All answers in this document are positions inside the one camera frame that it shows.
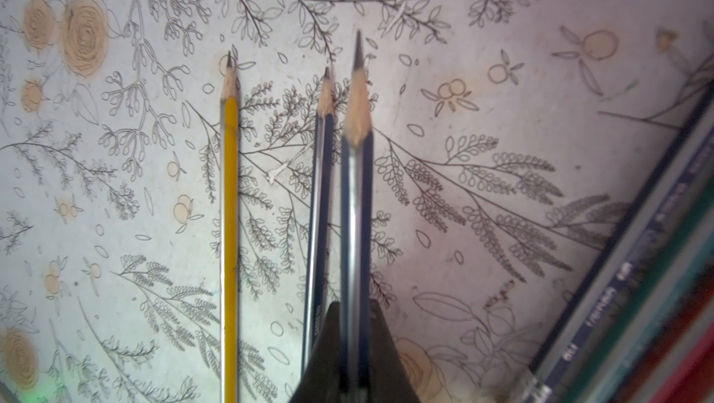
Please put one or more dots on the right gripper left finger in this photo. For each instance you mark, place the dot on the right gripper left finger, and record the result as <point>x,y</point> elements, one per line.
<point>321,381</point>

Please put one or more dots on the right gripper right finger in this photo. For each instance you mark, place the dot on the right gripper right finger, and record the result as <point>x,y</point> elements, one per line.
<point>388,382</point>

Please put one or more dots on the yellow pencil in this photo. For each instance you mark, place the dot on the yellow pencil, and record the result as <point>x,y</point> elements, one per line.
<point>229,237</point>

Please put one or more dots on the red pencil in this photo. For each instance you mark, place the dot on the red pencil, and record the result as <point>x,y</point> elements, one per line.
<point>684,340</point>

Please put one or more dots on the teal green pencil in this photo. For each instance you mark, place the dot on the teal green pencil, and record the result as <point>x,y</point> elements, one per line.
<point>669,278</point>

